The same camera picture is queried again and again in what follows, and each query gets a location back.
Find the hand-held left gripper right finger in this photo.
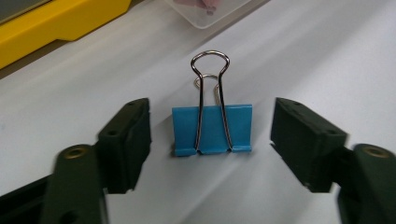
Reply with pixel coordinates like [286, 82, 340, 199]
[270, 96, 396, 224]

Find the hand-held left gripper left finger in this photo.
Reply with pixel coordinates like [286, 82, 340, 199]
[39, 97, 153, 224]

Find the blue binder clip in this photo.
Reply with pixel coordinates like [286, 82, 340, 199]
[171, 49, 254, 158]

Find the yellow black organizer cabinet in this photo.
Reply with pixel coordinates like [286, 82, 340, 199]
[0, 0, 134, 70]

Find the clear plastic organizer drawer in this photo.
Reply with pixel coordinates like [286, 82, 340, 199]
[163, 0, 252, 30]

